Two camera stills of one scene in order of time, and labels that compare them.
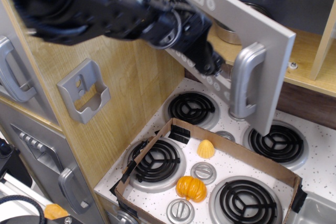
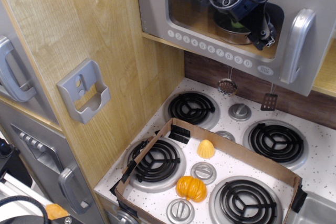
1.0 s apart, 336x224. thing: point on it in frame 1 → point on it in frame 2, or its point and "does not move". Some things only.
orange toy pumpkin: [191, 189] does not move
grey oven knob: [124, 217] does not move
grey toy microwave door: [259, 65] → [280, 29]
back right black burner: [286, 144] does not move
